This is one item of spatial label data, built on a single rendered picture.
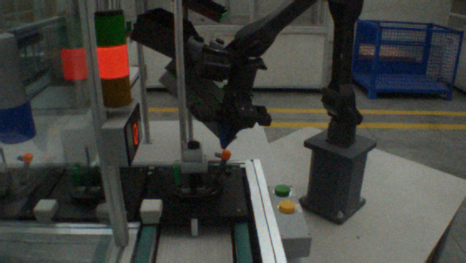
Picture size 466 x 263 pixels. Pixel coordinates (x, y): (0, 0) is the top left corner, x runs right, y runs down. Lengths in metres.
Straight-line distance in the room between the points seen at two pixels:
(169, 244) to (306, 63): 4.29
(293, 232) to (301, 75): 4.26
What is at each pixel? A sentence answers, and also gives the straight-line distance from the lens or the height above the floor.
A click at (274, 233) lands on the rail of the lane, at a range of 0.79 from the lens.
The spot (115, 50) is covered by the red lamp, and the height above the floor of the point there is 1.36.
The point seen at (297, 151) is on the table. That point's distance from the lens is 1.37.
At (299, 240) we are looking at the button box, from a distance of 0.80.
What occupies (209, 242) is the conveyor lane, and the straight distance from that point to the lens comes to 0.84.
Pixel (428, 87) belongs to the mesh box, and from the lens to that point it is 5.43.
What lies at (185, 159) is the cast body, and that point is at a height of 1.06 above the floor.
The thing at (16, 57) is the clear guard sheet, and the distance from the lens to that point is 0.40.
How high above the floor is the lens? 1.46
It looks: 23 degrees down
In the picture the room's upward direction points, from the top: straight up
